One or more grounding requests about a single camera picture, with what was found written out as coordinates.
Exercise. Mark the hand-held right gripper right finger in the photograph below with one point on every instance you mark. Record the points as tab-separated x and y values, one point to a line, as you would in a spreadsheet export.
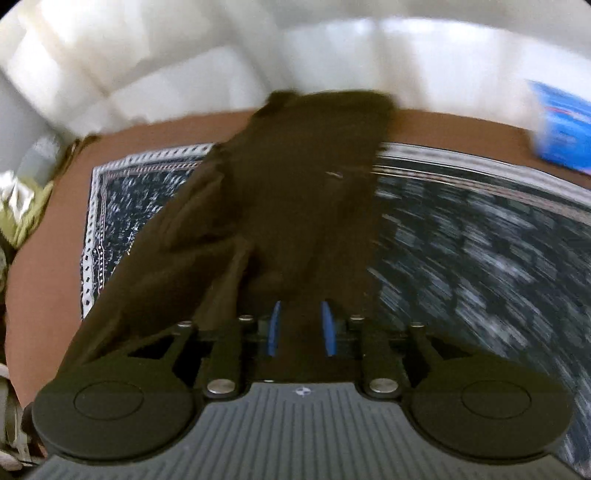
328	328

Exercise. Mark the grey patterned pillow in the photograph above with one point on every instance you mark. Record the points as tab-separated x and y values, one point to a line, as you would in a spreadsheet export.
44	152

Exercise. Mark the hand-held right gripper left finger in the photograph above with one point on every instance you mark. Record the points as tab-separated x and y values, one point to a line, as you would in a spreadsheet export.
274	328

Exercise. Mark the blue tissue pack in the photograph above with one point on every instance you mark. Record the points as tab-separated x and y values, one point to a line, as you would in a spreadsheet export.
563	129

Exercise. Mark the patterned dark blue mat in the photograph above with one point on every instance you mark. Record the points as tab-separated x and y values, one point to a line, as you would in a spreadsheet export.
461	230

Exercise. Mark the white satin cloth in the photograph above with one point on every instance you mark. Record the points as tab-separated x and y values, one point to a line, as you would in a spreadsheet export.
14	194

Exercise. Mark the green ribbed cloth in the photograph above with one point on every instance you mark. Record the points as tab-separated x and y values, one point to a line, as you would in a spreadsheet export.
32	217

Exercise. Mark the white sheer curtain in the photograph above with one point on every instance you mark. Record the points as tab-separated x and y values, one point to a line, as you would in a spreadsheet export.
277	46

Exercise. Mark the dark brown garment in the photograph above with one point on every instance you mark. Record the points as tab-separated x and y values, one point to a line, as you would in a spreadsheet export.
300	184

